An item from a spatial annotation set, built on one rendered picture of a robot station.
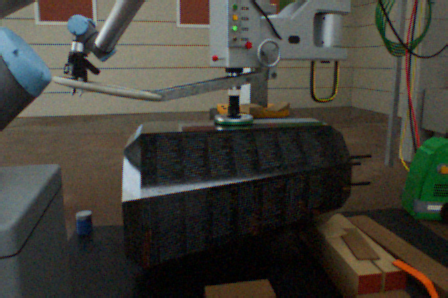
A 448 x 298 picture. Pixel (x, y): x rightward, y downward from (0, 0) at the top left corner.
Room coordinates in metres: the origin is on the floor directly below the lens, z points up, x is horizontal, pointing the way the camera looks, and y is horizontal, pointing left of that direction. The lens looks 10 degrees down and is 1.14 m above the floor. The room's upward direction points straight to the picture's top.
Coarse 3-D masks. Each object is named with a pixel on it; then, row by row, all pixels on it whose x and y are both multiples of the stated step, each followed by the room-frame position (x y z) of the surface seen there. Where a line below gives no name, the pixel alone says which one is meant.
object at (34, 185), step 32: (0, 192) 0.72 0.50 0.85; (32, 192) 0.72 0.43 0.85; (0, 224) 0.57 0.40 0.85; (32, 224) 0.67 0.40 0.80; (64, 224) 0.92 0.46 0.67; (0, 256) 0.56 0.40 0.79; (32, 256) 0.65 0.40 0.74; (64, 256) 0.89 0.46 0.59; (0, 288) 0.56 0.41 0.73; (32, 288) 0.63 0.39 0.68; (64, 288) 0.86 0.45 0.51
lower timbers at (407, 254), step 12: (360, 216) 2.20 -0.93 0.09; (360, 228) 2.03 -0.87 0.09; (372, 228) 2.03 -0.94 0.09; (384, 228) 2.03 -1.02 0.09; (384, 240) 1.88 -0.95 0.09; (396, 240) 1.88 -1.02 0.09; (312, 252) 1.86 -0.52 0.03; (396, 252) 1.75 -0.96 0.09; (408, 252) 1.75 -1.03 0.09; (420, 252) 1.75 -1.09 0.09; (324, 264) 1.70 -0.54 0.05; (408, 264) 1.64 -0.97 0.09; (420, 264) 1.63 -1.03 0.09; (432, 264) 1.63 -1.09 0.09; (336, 276) 1.56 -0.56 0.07; (408, 276) 1.63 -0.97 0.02; (432, 276) 1.53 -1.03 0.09; (444, 276) 1.53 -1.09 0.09; (348, 288) 1.44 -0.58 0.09; (444, 288) 1.44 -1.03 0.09
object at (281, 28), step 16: (304, 0) 2.09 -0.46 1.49; (320, 0) 2.05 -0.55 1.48; (336, 0) 2.11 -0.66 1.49; (288, 16) 1.97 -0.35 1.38; (304, 16) 2.00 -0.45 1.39; (272, 32) 1.90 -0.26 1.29; (288, 32) 1.95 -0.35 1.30; (304, 32) 2.00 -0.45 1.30; (272, 48) 1.90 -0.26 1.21; (288, 48) 1.95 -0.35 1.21; (304, 48) 2.00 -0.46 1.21; (320, 48) 2.07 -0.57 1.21; (336, 48) 2.13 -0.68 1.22
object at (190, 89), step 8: (248, 72) 2.00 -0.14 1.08; (256, 72) 2.03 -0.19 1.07; (264, 72) 1.92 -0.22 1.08; (208, 80) 1.89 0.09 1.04; (216, 80) 1.79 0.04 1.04; (224, 80) 1.81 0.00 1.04; (232, 80) 1.83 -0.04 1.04; (240, 80) 1.85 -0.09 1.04; (248, 80) 1.86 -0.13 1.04; (256, 80) 1.90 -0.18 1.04; (264, 80) 1.92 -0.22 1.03; (160, 88) 1.77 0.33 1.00; (168, 88) 1.78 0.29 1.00; (176, 88) 1.69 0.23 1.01; (184, 88) 1.70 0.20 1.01; (192, 88) 1.72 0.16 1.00; (200, 88) 1.74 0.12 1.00; (208, 88) 1.76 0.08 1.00; (216, 88) 1.79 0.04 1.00; (224, 88) 1.81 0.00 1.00; (168, 96) 1.67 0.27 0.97; (176, 96) 1.68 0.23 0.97; (184, 96) 1.70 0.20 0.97
